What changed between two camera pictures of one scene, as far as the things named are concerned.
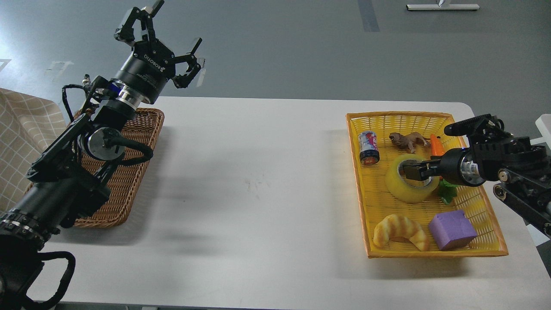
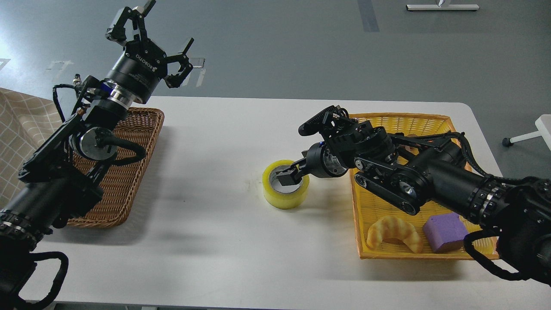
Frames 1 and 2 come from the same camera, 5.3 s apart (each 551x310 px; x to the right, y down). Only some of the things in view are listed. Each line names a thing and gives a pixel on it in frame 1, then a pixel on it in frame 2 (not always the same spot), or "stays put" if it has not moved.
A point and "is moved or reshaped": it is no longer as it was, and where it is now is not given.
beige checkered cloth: x=29 y=126 stays put
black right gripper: x=450 y=170 → x=320 y=162
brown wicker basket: x=142 y=125 stays put
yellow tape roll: x=407 y=193 is moved or reshaped
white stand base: x=443 y=7 stays put
